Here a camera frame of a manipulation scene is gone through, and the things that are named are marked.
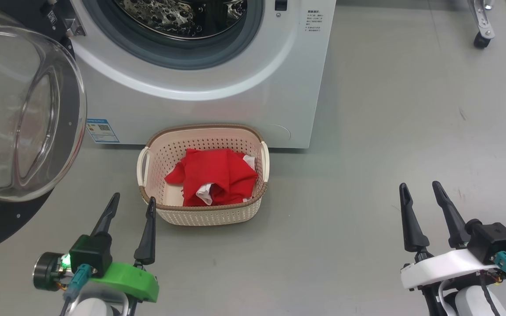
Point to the red and white garment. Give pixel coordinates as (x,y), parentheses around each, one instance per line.
(218,175)

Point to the black round glass washer door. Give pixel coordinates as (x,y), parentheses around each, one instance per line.
(11,131)

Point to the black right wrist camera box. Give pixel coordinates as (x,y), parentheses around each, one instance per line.
(494,239)

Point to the cream perforated basket brown rim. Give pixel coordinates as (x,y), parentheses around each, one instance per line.
(209,217)

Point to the metal leg with black caster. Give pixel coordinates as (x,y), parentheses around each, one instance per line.
(481,26)

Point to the white front-load washing machine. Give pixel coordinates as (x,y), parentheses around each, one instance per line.
(235,109)

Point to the blue energy label sticker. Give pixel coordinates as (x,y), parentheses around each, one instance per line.
(102,131)

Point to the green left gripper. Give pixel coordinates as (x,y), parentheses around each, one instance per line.
(130,278)

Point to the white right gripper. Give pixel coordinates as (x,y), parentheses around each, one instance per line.
(437,267)

